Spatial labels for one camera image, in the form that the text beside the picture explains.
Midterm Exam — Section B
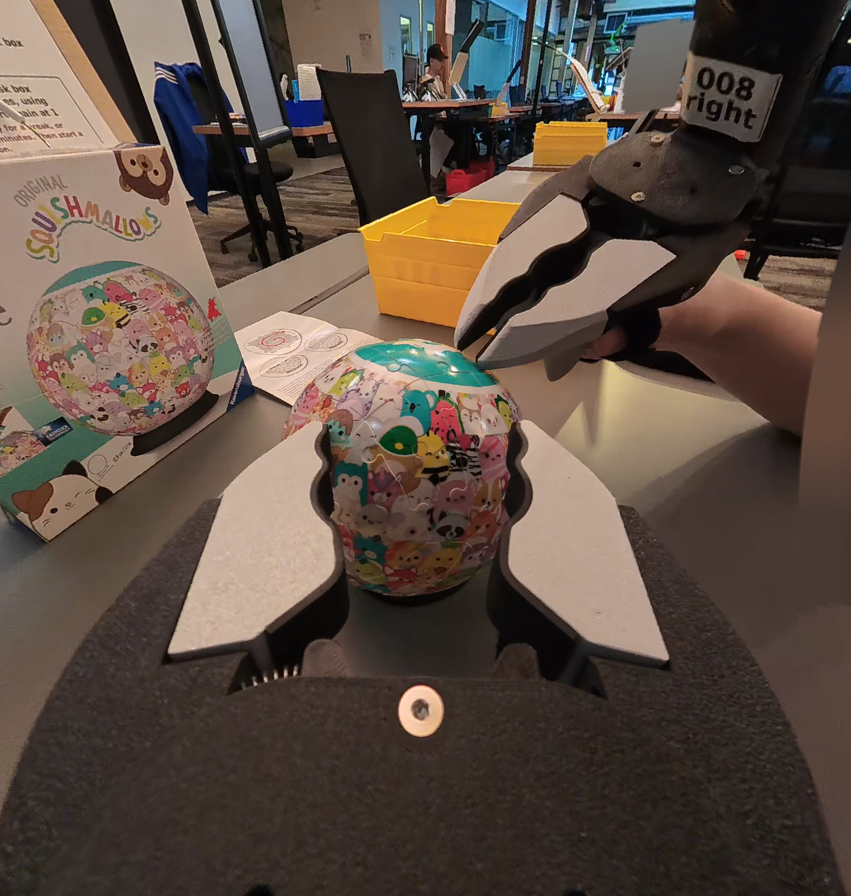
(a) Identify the white printed puzzle box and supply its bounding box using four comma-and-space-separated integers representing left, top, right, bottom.
0, 143, 258, 543

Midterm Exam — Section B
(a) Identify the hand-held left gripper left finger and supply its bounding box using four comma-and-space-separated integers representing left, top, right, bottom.
167, 422, 349, 674

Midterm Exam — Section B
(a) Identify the colourful puzzle ball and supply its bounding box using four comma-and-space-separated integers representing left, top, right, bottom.
284, 338, 523, 596

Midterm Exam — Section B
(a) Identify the printed instruction sheet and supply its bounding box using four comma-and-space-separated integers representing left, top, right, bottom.
0, 0, 119, 165

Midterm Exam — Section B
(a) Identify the folded paper leaflet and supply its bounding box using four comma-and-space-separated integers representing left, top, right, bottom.
235, 311, 365, 406

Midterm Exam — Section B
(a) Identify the person's right forearm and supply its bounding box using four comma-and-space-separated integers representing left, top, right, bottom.
712, 276, 825, 436

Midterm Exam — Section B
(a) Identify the person's right hand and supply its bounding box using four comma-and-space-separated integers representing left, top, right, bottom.
583, 287, 732, 380

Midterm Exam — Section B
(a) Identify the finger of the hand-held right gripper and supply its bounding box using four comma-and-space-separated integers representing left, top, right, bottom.
453, 196, 592, 352
476, 237, 680, 384

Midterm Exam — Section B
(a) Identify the yellow plastic bin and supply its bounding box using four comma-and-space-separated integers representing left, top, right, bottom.
534, 120, 608, 169
359, 196, 524, 330

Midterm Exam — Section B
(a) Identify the black office chair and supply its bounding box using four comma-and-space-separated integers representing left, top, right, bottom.
317, 66, 432, 207

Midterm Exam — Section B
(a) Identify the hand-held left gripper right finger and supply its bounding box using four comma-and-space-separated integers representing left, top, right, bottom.
487, 420, 671, 678

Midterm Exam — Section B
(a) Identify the instruction sheet on wooden board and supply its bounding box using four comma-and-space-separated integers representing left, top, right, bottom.
30, 0, 136, 146

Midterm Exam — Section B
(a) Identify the black swivel chair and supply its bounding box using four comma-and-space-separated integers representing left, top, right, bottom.
188, 70, 304, 267

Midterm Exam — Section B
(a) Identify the blue jacket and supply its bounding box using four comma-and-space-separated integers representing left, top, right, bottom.
154, 62, 211, 214

